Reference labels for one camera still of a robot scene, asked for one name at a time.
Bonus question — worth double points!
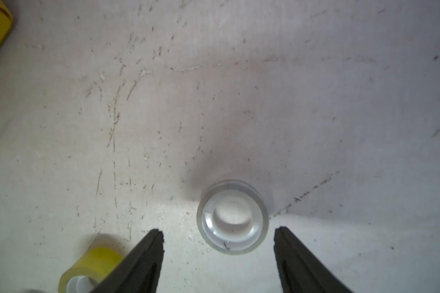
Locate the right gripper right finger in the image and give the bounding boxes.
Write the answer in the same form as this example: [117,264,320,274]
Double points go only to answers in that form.
[274,227,351,293]

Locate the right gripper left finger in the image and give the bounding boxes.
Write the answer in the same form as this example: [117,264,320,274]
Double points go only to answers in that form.
[92,229,165,293]

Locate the yellow tape roll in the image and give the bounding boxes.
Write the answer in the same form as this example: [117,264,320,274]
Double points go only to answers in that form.
[58,247,123,293]

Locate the clear tape roll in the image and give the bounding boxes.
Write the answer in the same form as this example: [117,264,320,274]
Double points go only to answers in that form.
[196,179,269,255]

